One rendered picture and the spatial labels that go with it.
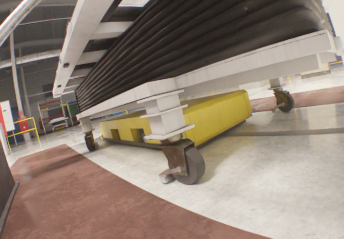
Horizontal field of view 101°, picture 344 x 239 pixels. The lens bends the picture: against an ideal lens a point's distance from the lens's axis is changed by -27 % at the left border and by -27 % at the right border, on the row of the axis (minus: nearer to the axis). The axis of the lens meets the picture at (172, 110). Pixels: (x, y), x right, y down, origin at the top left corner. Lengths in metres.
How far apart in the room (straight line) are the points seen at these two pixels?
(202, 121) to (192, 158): 0.49
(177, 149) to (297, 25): 0.56
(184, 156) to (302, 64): 0.50
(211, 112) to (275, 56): 0.80
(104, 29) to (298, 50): 0.90
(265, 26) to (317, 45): 0.15
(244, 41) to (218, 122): 0.80
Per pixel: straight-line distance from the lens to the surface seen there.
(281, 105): 1.71
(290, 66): 0.56
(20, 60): 15.33
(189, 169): 0.76
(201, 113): 1.18
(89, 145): 2.16
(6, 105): 9.06
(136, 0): 1.16
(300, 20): 0.54
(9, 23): 1.98
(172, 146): 0.74
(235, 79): 0.65
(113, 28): 1.11
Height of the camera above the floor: 0.36
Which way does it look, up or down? 4 degrees down
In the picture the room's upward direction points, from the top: 14 degrees counter-clockwise
